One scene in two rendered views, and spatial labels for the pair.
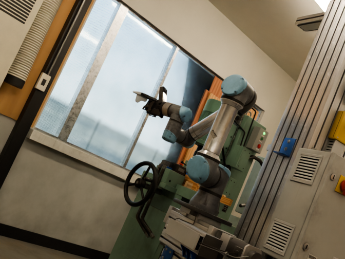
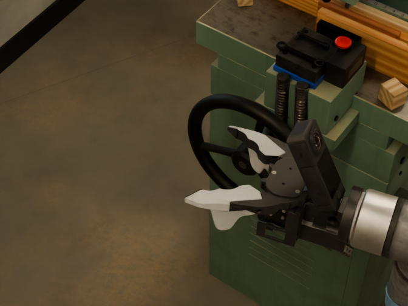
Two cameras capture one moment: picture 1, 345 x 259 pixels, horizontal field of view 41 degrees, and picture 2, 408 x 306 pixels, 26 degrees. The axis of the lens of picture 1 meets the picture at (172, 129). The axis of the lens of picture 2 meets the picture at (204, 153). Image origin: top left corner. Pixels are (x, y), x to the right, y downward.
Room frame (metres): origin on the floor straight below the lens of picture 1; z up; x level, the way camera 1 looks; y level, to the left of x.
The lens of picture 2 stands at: (1.80, 0.44, 2.09)
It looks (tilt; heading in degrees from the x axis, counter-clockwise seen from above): 49 degrees down; 344
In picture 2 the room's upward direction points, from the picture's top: straight up
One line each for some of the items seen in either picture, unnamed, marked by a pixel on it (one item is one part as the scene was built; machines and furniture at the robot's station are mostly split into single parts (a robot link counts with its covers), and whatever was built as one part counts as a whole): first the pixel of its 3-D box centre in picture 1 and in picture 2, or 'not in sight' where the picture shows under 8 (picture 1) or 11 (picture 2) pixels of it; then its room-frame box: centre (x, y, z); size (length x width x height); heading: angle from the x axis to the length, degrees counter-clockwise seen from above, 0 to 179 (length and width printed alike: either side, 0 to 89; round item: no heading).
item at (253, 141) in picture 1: (257, 140); not in sight; (3.13, -0.56, 1.40); 0.10 x 0.06 x 0.16; 128
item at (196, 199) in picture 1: (206, 200); not in sight; (2.26, -0.29, 0.87); 0.15 x 0.15 x 0.10
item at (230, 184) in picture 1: (225, 185); not in sight; (3.03, -0.46, 1.02); 0.09 x 0.07 x 0.12; 38
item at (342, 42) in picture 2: not in sight; (343, 42); (2.88, -0.14, 1.02); 0.03 x 0.03 x 0.01
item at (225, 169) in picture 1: (215, 178); not in sight; (2.25, -0.29, 0.98); 0.13 x 0.12 x 0.14; 142
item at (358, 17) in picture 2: not in sight; (357, 27); (3.01, -0.23, 0.93); 0.18 x 0.02 x 0.06; 38
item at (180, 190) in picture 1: (174, 188); (334, 74); (2.94, -0.16, 0.87); 0.61 x 0.30 x 0.06; 38
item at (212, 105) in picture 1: (211, 125); not in sight; (3.04, -0.22, 1.35); 0.18 x 0.18 x 0.31
